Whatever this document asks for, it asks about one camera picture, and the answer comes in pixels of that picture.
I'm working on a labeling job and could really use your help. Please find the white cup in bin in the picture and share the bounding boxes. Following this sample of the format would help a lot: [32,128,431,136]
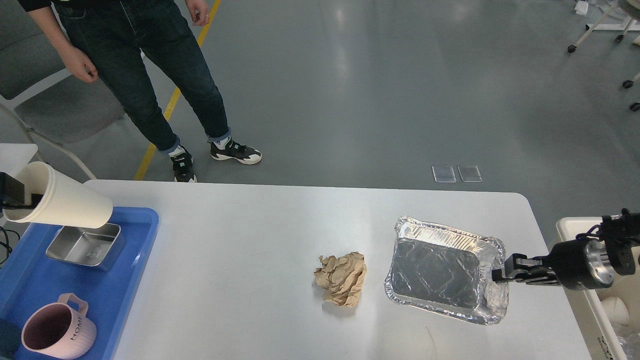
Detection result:
[599,296,630,326]

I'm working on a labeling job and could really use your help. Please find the white bin right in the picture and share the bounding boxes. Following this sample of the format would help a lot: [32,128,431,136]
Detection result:
[555,216,640,360]

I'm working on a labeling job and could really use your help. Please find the white paper cup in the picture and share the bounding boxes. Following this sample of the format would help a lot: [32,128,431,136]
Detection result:
[3,161,114,228]

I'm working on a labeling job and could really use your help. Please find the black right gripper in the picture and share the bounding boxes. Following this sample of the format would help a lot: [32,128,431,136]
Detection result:
[491,239,615,291]

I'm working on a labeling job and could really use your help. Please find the stainless steel rectangular tray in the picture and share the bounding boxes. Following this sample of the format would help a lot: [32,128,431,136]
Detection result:
[45,222,125,272]

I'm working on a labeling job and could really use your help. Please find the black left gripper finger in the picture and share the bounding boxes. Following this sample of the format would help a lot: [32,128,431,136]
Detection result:
[0,172,44,211]

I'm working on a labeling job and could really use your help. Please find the brown paper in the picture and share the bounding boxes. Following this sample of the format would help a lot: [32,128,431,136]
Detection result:
[314,251,368,308]

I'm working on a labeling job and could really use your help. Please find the seated person dark clothes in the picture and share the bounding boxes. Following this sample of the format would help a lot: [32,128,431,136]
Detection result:
[19,0,263,183]

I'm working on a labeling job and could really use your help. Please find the white side table left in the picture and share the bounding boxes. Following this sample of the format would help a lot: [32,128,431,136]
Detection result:
[0,143,38,176]

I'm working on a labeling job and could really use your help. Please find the clear floor plate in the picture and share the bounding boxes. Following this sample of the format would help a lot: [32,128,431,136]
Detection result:
[457,165,483,183]
[431,165,457,183]

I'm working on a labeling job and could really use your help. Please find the clear floor plate right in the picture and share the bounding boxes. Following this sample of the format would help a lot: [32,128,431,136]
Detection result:
[457,165,483,183]

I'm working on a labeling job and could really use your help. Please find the aluminium foil tray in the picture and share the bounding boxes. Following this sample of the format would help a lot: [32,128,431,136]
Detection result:
[384,215,509,326]

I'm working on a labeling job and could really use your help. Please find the pink ribbed mug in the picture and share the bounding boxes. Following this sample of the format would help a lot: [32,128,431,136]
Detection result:
[21,292,98,360]

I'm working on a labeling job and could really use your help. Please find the black caster wheels right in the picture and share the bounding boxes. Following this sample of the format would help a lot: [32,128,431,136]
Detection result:
[621,77,640,112]

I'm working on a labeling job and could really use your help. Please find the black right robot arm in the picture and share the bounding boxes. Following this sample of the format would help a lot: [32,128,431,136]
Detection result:
[491,208,640,291]

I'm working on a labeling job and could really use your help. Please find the clear floor plate left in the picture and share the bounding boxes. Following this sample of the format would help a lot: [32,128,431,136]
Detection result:
[431,165,457,183]

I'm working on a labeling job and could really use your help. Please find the grey office chair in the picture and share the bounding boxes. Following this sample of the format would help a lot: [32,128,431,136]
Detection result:
[0,0,125,179]

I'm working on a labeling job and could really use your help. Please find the white rolling cart frame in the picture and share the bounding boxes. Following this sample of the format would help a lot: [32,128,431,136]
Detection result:
[567,0,640,54]

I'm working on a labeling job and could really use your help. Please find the blue plastic tray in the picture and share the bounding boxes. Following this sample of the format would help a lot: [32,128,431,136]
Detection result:
[0,206,159,360]

